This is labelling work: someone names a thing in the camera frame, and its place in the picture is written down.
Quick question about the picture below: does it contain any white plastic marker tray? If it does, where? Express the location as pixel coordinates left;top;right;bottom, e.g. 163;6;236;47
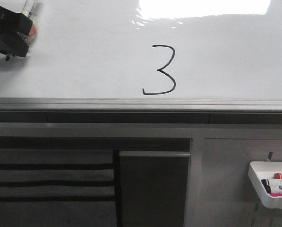
248;161;282;209

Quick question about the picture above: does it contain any white whiteboard with metal frame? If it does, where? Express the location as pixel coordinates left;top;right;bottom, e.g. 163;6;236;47
0;0;282;124

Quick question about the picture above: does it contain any white pegboard panel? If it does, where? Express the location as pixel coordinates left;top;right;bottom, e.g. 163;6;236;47
196;139;282;227

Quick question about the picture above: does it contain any white black-tip whiteboard marker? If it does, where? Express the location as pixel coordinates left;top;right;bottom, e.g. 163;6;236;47
5;0;41;61

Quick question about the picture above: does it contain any grey black-striped fabric organizer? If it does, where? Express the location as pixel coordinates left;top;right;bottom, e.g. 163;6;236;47
0;149;120;227

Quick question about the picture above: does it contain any black-capped marker in tray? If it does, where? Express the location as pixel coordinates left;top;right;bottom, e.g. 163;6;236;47
264;185;282;194
261;179;282;186

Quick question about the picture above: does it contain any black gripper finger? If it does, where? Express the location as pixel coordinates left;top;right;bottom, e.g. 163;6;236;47
0;31;29;57
0;6;33;35

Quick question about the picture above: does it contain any grey cabinet panel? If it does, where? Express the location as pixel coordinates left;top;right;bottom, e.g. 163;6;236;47
120;151;189;227

